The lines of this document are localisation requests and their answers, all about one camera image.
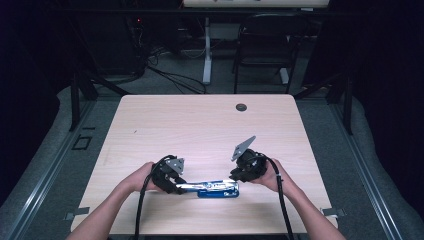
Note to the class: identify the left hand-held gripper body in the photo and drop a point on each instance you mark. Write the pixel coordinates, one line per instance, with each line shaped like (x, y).
(163, 173)

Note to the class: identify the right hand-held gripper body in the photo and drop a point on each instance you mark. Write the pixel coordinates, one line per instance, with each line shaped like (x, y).
(251, 163)

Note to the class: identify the person's left hand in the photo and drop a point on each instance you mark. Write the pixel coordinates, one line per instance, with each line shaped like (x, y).
(143, 180)

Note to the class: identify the person's right hand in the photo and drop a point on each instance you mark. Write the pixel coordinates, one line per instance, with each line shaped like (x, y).
(271, 181)

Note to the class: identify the black table grommet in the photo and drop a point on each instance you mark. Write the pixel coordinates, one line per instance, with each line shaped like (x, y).
(241, 107)

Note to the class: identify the white desk foot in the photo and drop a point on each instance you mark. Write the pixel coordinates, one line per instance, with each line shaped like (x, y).
(284, 76)

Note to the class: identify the grey tape piece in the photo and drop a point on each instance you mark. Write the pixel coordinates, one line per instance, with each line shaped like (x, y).
(78, 212)
(335, 212)

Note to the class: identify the white desk leg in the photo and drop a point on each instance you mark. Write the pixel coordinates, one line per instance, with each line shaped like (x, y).
(207, 53)

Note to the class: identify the black folding chair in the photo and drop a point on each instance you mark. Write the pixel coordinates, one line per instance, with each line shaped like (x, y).
(266, 43)

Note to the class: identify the dark computer cabinet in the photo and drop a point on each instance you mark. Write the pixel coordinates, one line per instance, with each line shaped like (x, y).
(110, 43)

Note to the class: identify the white desk top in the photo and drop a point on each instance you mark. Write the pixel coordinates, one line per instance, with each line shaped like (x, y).
(256, 3)

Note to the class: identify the black frame post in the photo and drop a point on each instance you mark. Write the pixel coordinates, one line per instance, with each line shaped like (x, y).
(348, 106)
(74, 103)

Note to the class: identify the metal floor rail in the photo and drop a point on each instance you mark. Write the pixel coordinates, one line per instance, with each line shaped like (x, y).
(370, 180)
(40, 186)

